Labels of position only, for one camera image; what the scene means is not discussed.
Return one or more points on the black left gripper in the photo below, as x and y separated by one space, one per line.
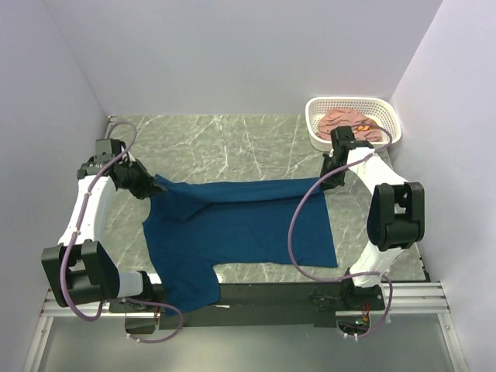
148 186

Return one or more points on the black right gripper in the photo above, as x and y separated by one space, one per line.
334 183

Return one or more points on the blue printed t-shirt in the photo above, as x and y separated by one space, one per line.
193 227

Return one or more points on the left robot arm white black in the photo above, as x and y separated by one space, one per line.
91 275

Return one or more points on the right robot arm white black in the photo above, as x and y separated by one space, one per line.
396 218

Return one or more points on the pink t-shirt in basket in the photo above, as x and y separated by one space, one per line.
363 127

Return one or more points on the white perforated plastic basket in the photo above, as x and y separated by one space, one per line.
374 108

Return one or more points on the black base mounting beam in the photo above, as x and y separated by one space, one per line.
280 304

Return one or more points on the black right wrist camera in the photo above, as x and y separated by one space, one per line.
342 136

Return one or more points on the aluminium rail at table edge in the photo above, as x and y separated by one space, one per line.
111 121

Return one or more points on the aluminium front frame rail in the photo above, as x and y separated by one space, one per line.
418 335

